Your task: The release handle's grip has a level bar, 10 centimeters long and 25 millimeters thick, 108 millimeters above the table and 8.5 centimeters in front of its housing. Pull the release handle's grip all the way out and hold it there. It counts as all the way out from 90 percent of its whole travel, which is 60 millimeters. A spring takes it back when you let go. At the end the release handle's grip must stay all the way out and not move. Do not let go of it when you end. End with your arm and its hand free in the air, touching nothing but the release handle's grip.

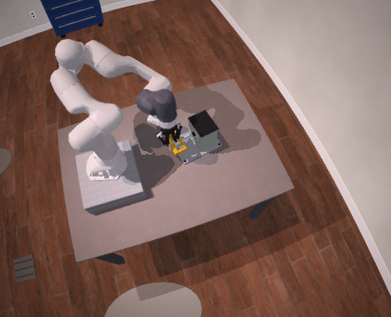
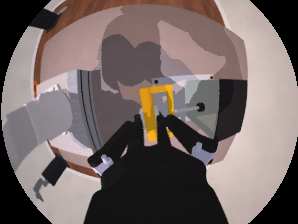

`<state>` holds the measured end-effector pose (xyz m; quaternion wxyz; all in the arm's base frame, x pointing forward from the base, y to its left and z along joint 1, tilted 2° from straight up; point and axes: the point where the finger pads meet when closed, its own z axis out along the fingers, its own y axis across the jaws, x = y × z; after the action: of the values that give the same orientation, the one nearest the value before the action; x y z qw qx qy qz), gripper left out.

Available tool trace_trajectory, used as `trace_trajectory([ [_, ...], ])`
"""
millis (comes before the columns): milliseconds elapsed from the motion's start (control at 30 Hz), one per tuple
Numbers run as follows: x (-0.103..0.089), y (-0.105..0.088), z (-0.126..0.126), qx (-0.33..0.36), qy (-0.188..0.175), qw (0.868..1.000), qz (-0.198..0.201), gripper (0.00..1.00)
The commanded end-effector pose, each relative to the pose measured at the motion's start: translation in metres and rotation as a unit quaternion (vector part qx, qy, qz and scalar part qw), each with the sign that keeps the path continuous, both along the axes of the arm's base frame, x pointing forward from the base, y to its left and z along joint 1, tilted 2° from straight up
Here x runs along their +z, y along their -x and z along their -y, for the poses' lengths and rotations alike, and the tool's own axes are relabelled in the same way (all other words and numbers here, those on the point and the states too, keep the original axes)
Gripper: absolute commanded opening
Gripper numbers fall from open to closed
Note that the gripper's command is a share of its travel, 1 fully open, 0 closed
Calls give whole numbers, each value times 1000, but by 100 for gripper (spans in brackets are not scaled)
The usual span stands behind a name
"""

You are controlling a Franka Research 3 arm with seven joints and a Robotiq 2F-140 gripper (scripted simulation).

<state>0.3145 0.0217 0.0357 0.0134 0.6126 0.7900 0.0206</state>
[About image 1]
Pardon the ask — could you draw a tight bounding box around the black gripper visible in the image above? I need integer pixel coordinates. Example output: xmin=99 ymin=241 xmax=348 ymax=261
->
xmin=157 ymin=123 xmax=182 ymax=150

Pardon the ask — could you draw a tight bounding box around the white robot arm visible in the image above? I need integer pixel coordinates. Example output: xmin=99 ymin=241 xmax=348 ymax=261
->
xmin=50 ymin=39 xmax=179 ymax=181

